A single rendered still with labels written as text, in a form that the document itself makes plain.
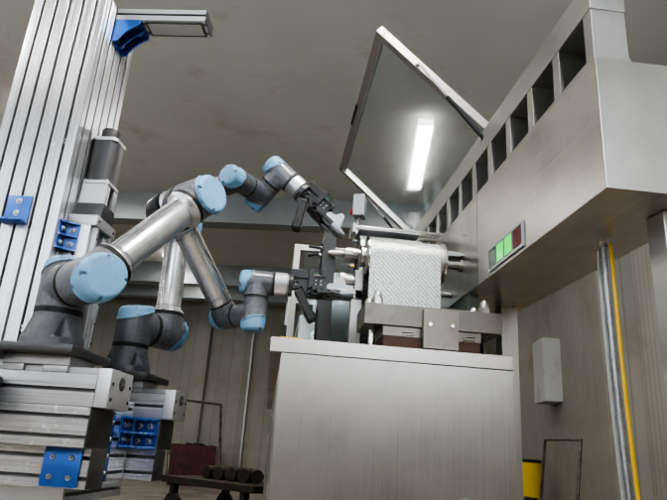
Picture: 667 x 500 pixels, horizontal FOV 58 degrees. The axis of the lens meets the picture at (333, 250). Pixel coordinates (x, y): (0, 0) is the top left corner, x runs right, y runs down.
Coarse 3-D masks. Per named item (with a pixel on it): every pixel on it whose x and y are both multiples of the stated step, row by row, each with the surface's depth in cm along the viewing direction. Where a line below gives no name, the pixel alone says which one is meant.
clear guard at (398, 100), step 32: (384, 64) 219; (384, 96) 234; (416, 96) 218; (384, 128) 250; (416, 128) 232; (448, 128) 217; (352, 160) 294; (384, 160) 269; (416, 160) 249; (448, 160) 231; (384, 192) 292; (416, 192) 268; (416, 224) 290
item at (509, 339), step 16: (656, 224) 126; (656, 240) 125; (656, 256) 125; (656, 272) 124; (656, 288) 124; (656, 304) 123; (512, 320) 208; (512, 336) 206; (496, 352) 209; (512, 352) 204
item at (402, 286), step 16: (384, 272) 194; (400, 272) 195; (416, 272) 196; (432, 272) 196; (368, 288) 192; (384, 288) 193; (400, 288) 193; (416, 288) 194; (432, 288) 194; (400, 304) 192; (416, 304) 192; (432, 304) 193
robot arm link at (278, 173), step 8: (272, 160) 203; (280, 160) 204; (264, 168) 204; (272, 168) 203; (280, 168) 202; (288, 168) 203; (264, 176) 205; (272, 176) 203; (280, 176) 202; (288, 176) 202; (272, 184) 203; (280, 184) 203
